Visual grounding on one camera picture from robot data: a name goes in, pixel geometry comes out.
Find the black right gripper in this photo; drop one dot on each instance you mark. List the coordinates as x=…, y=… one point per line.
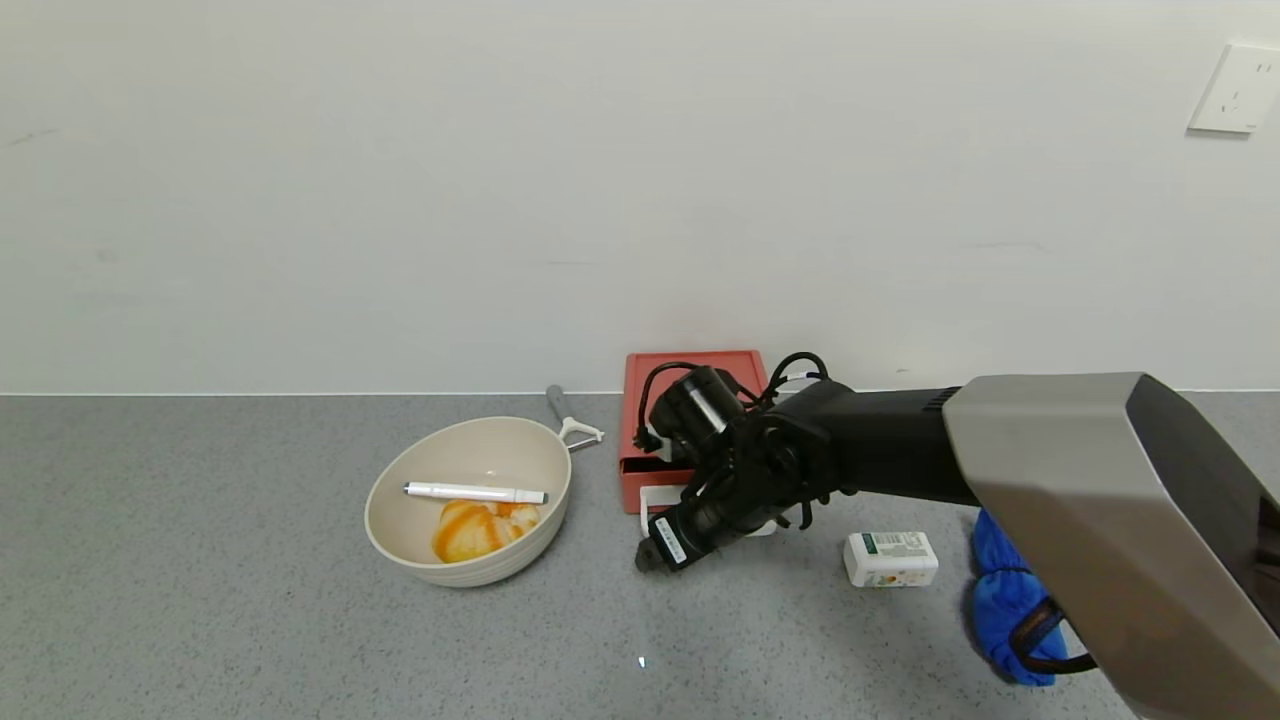
x=669, y=541

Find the silver and black right arm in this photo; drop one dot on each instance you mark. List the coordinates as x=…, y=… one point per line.
x=1060, y=470

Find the red drawer case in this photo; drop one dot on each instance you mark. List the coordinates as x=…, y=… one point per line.
x=690, y=360

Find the beige ribbed bowl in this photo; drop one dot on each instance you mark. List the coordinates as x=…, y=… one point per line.
x=480, y=575

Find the orange striped bread roll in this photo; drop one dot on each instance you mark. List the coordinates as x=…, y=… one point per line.
x=465, y=535

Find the white marker pen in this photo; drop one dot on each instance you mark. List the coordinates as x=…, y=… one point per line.
x=470, y=492

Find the small white printed box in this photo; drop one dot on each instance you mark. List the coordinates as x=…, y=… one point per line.
x=890, y=560

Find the blue crumpled cloth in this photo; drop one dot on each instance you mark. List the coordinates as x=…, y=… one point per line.
x=1000, y=580

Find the white wall socket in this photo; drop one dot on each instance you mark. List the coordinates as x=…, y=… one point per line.
x=1235, y=90

